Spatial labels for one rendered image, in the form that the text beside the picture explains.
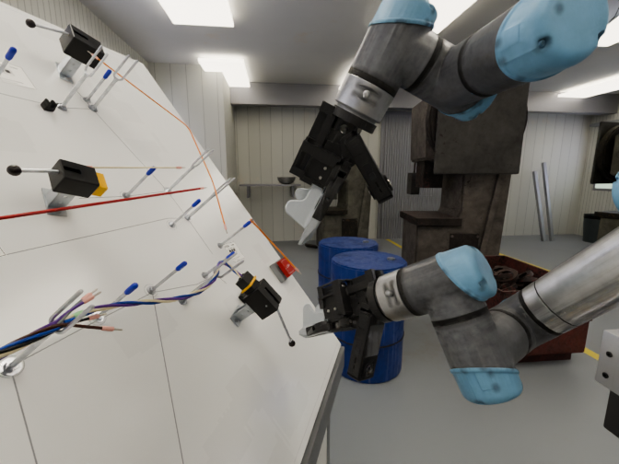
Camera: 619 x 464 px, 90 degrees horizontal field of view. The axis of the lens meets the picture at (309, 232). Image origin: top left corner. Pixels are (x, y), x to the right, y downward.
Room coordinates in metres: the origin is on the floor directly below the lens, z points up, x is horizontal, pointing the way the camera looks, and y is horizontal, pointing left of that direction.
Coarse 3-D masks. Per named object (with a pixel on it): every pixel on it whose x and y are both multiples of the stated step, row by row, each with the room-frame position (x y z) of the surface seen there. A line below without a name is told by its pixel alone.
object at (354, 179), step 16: (352, 176) 5.54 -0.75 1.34; (352, 192) 5.54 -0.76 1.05; (368, 192) 5.62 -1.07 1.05; (336, 208) 5.71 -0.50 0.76; (352, 208) 5.55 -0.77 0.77; (368, 208) 5.62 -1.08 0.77; (320, 224) 5.66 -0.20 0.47; (336, 224) 5.48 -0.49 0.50; (352, 224) 5.54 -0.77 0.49; (368, 224) 5.64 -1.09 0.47; (320, 240) 5.66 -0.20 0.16
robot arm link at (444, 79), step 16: (448, 48) 0.44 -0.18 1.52; (432, 64) 0.43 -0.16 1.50; (448, 64) 0.41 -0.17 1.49; (416, 80) 0.44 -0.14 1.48; (432, 80) 0.44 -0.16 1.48; (448, 80) 0.42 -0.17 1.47; (416, 96) 0.47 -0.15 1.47; (432, 96) 0.45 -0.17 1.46; (448, 96) 0.43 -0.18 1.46; (464, 96) 0.41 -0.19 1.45; (448, 112) 0.47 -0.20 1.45; (464, 112) 0.46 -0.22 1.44; (480, 112) 0.45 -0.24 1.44
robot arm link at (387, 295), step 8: (392, 272) 0.46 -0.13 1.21; (384, 280) 0.45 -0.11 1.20; (392, 280) 0.44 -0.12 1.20; (376, 288) 0.45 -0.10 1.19; (384, 288) 0.44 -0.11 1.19; (392, 288) 0.44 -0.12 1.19; (376, 296) 0.45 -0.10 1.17; (384, 296) 0.44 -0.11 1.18; (392, 296) 0.43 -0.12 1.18; (400, 296) 0.42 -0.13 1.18; (384, 304) 0.43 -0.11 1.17; (392, 304) 0.43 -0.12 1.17; (400, 304) 0.42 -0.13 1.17; (384, 312) 0.44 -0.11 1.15; (392, 312) 0.43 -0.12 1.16; (400, 312) 0.43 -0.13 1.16; (408, 312) 0.42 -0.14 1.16; (400, 320) 0.45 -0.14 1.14
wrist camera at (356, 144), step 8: (360, 136) 0.48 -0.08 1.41; (352, 144) 0.46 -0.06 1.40; (360, 144) 0.46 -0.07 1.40; (352, 152) 0.47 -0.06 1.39; (360, 152) 0.46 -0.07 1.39; (368, 152) 0.47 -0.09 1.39; (360, 160) 0.47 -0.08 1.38; (368, 160) 0.47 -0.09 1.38; (360, 168) 0.47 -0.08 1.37; (368, 168) 0.47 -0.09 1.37; (376, 168) 0.47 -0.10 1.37; (368, 176) 0.47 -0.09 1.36; (376, 176) 0.47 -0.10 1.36; (384, 176) 0.49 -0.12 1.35; (368, 184) 0.48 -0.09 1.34; (376, 184) 0.47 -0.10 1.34; (384, 184) 0.47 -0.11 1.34; (376, 192) 0.48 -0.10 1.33; (384, 192) 0.48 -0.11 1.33; (384, 200) 0.48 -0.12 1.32
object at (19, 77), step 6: (6, 66) 0.56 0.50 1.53; (12, 66) 0.57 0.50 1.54; (18, 66) 0.58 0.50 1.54; (6, 72) 0.55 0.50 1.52; (12, 72) 0.56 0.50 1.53; (18, 72) 0.57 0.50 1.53; (24, 72) 0.58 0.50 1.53; (6, 78) 0.54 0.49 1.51; (12, 78) 0.55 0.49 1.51; (18, 78) 0.56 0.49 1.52; (24, 78) 0.57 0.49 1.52; (12, 84) 0.54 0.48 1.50; (18, 84) 0.55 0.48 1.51; (24, 84) 0.56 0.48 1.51; (30, 84) 0.57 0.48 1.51
